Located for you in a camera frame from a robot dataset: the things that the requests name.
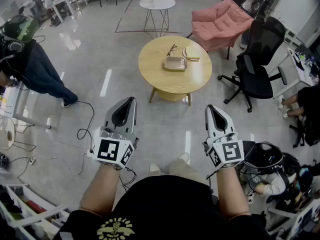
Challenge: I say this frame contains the person's left forearm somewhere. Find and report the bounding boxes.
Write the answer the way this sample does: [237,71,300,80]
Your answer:
[79,163,124,217]

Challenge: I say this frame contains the black mesh office chair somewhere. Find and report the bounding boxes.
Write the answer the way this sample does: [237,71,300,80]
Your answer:
[217,16,288,114]

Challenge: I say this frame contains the white round side table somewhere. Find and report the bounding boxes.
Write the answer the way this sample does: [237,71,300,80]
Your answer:
[139,0,177,39]

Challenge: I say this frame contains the round wooden table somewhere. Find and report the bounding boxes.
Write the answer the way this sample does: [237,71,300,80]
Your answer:
[137,35,213,107]

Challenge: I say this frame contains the person's right forearm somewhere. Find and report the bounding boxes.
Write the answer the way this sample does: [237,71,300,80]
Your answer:
[216,165,252,222]

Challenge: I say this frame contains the beige rectangular tray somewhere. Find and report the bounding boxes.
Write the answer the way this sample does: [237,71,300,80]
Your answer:
[164,56,188,73]

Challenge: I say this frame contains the white desk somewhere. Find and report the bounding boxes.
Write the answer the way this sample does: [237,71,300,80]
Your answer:
[264,46,320,100]
[9,81,52,130]
[51,0,81,24]

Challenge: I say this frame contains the white bread slice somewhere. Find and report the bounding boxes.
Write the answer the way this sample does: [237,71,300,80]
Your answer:
[184,45,201,60]

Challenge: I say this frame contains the person's right white shoe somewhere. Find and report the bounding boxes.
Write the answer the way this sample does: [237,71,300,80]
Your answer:
[177,152,191,165]

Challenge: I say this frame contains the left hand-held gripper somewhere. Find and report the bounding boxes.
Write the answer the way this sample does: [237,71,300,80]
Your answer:
[92,96,140,170]

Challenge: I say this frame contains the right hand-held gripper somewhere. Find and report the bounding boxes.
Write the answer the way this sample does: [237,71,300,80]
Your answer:
[202,104,245,171]

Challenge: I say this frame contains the black floor cable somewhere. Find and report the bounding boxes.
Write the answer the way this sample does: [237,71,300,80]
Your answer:
[76,100,96,155]

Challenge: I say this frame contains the white storage rack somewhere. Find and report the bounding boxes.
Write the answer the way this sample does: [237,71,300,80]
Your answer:
[0,183,71,240]

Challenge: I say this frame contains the white plate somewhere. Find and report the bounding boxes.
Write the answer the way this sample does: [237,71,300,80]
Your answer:
[182,46,201,62]

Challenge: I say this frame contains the person's black printed t-shirt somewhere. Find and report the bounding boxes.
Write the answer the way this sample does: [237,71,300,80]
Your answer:
[52,175,273,240]

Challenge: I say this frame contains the person's beige trousers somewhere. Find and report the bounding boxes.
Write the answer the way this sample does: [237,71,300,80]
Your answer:
[159,158,202,184]

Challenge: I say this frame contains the pink armchair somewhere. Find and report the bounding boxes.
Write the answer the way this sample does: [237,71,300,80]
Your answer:
[186,0,255,61]

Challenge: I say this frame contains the black eyeglasses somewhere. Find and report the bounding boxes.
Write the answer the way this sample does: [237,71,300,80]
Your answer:
[166,43,178,57]

